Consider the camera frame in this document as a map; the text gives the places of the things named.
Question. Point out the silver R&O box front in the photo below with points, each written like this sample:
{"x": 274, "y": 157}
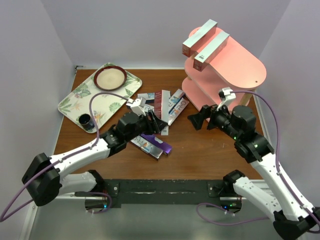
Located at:
{"x": 147, "y": 147}

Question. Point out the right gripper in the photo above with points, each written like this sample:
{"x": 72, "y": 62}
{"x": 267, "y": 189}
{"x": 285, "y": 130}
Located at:
{"x": 206, "y": 111}

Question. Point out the red 3D toothpaste box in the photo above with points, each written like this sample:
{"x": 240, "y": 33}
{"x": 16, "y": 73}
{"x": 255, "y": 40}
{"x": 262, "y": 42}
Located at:
{"x": 196, "y": 40}

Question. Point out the aluminium frame rail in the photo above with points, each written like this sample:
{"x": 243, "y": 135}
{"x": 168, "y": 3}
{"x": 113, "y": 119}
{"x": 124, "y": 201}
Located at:
{"x": 54, "y": 221}

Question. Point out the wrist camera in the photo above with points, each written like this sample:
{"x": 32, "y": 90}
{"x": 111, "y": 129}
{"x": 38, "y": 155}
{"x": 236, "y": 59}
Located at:
{"x": 137, "y": 99}
{"x": 227, "y": 96}

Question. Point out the red rimmed beige plate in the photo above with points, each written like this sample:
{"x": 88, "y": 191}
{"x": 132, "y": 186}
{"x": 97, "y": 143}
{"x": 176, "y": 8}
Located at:
{"x": 110, "y": 78}

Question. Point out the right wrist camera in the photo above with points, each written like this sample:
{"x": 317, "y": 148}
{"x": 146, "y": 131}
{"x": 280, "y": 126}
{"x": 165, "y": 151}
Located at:
{"x": 227, "y": 96}

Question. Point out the silver R&O box top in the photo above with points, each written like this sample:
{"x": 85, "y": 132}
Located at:
{"x": 149, "y": 97}

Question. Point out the pink three-tier shelf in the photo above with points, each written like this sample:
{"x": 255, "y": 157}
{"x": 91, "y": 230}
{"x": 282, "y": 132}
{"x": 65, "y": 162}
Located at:
{"x": 234, "y": 67}

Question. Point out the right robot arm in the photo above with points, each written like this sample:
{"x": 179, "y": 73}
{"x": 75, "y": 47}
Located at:
{"x": 290, "y": 212}

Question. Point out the purple toothpaste box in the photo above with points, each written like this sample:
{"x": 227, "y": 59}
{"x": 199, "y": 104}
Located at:
{"x": 165, "y": 147}

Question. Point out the dark small cup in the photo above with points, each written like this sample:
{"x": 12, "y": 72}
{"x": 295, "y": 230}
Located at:
{"x": 86, "y": 122}

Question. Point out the silver r&o box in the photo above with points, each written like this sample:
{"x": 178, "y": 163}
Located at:
{"x": 179, "y": 107}
{"x": 149, "y": 97}
{"x": 147, "y": 147}
{"x": 147, "y": 108}

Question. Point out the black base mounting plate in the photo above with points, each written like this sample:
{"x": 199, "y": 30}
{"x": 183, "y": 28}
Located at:
{"x": 171, "y": 192}

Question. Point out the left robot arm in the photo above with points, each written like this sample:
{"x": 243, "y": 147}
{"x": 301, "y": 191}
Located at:
{"x": 44, "y": 177}

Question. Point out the silver R&O box diagonal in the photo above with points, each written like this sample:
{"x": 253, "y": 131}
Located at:
{"x": 174, "y": 99}

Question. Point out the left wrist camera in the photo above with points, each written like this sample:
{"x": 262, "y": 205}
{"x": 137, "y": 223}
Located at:
{"x": 137, "y": 99}

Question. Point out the dark red toothpaste box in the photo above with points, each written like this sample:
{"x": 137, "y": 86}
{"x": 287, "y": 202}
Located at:
{"x": 161, "y": 104}

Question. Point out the plain silver toothpaste box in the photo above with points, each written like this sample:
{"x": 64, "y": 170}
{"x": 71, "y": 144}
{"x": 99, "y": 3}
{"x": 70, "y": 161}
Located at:
{"x": 210, "y": 51}

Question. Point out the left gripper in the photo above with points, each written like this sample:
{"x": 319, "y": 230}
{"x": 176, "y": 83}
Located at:
{"x": 155, "y": 125}

